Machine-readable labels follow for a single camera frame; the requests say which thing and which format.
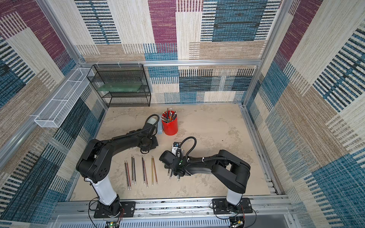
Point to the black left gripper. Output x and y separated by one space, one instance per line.
156 144

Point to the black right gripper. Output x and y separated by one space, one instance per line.
174 167

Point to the red striped pencil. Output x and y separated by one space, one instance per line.
129 178

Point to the black striped pencil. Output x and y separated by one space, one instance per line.
132 169
126 175

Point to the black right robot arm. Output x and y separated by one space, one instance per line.
232 171

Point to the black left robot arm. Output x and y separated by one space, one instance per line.
95 162

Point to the light blue eraser box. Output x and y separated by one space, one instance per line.
160 126

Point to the red pencil holder cup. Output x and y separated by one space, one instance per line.
170 122

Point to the green board on shelf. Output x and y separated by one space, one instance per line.
120 87

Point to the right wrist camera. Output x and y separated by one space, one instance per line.
176 150

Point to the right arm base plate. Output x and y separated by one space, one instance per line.
222 206

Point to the black wire mesh shelf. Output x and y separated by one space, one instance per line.
101 74

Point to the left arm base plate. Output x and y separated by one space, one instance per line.
124 209

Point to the white wire mesh basket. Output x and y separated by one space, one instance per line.
59 107

